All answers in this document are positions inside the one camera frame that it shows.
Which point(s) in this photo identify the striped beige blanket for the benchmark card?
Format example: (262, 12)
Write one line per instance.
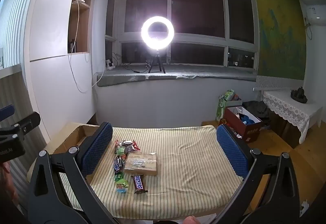
(183, 162)

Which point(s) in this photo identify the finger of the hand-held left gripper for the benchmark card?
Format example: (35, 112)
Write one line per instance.
(6, 111)
(29, 122)

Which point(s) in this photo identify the white power strip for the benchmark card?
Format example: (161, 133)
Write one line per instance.
(109, 63)

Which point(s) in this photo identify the green snack packet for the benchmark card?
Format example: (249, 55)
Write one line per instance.
(121, 150)

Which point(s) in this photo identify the large clear red-edged snack bag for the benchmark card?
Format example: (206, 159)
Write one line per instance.
(133, 148)

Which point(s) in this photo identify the red storage box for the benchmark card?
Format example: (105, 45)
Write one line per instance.
(252, 132)

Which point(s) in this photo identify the black tripod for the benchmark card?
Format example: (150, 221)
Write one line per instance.
(156, 62)

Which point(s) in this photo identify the white-framed window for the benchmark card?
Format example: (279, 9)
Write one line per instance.
(196, 4)

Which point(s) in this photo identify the brown chocolate bar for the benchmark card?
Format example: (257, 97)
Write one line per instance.
(138, 184)

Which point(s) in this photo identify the dark clothing pile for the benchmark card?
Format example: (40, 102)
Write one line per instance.
(257, 108)

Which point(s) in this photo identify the white lace panel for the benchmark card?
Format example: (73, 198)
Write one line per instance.
(277, 82)

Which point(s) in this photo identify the large clear-wrapped biscuit pack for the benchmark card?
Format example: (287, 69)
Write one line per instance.
(141, 164)

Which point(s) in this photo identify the table with lace cloth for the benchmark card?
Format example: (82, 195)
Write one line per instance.
(285, 104)

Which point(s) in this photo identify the green shopping bag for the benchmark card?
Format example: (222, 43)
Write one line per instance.
(221, 109)

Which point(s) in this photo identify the white air conditioner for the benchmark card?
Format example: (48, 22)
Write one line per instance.
(314, 12)

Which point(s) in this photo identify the dark ornament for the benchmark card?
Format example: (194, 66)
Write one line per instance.
(299, 95)

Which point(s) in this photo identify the wooden shelf niche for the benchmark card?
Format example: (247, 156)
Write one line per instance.
(81, 30)

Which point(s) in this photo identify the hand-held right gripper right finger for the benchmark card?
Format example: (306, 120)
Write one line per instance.
(233, 155)

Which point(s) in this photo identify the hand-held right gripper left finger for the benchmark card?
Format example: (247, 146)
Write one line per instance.
(98, 148)

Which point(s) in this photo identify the person's right hand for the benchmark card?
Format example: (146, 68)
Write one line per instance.
(192, 220)

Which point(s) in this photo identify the round green candy pack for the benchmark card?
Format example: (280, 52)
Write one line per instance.
(121, 185)

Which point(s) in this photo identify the green wall tapestry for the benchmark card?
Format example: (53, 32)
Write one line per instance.
(277, 35)

